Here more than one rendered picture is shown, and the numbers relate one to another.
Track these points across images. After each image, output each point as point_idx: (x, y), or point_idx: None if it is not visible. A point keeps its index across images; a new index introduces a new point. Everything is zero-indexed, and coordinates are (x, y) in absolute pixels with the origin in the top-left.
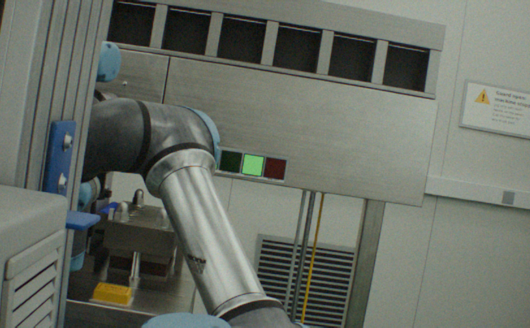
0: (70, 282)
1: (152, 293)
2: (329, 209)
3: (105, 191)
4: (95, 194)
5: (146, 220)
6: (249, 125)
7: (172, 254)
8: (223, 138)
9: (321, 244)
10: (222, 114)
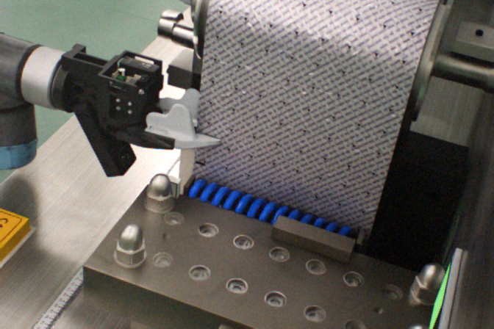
0: (87, 211)
1: (34, 302)
2: None
3: (115, 124)
4: (12, 87)
5: (201, 250)
6: (469, 299)
7: (83, 298)
8: (461, 284)
9: None
10: (487, 211)
